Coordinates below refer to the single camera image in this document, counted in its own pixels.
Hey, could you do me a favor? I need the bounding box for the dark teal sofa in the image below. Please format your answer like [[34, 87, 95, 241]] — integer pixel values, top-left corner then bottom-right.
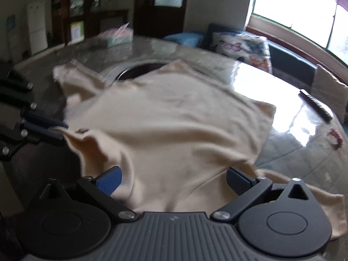
[[200, 23, 317, 87]]

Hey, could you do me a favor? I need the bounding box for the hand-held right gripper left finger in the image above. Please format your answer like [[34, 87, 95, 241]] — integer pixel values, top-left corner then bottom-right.
[[41, 166, 136, 222]]

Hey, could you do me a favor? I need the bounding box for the black remote control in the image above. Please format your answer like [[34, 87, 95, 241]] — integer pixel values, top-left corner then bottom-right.
[[298, 89, 333, 122]]

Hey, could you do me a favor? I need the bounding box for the blue cushion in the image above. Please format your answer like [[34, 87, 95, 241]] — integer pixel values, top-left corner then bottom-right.
[[163, 31, 206, 48]]

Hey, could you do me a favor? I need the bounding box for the white refrigerator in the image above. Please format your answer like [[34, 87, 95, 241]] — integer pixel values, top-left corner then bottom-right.
[[27, 0, 49, 55]]

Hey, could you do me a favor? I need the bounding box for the plain beige pillow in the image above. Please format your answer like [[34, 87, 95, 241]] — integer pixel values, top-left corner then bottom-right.
[[313, 65, 348, 115]]

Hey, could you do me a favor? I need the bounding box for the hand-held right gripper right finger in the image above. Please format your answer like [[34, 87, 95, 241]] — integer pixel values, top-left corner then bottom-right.
[[211, 166, 313, 223]]

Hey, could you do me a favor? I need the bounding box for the pink hair tie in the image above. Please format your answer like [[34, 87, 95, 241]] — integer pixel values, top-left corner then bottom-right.
[[328, 129, 343, 150]]

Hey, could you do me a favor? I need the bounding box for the cream shirt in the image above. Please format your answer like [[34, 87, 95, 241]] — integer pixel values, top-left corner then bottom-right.
[[52, 59, 345, 240]]

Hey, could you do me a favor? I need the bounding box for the window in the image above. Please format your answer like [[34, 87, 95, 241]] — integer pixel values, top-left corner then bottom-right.
[[246, 0, 348, 68]]

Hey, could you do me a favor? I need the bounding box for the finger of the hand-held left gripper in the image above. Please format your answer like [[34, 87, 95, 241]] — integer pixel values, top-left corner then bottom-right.
[[0, 122, 64, 164], [0, 68, 69, 129]]

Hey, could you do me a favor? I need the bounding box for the dark wooden cabinet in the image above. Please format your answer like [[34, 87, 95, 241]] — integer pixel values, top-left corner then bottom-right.
[[52, 0, 129, 45]]

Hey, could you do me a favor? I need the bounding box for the round built-in stove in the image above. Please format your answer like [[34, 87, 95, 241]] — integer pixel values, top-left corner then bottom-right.
[[99, 58, 174, 83]]

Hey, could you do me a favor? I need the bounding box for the dark wooden door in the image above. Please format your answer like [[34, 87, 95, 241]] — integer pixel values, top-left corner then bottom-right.
[[134, 0, 191, 37]]

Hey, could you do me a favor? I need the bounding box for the butterfly print pillow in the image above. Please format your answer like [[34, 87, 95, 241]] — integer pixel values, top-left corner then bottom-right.
[[211, 30, 273, 74]]

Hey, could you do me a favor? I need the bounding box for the pastel tissue box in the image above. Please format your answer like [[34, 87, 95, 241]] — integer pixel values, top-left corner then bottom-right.
[[96, 23, 134, 48]]

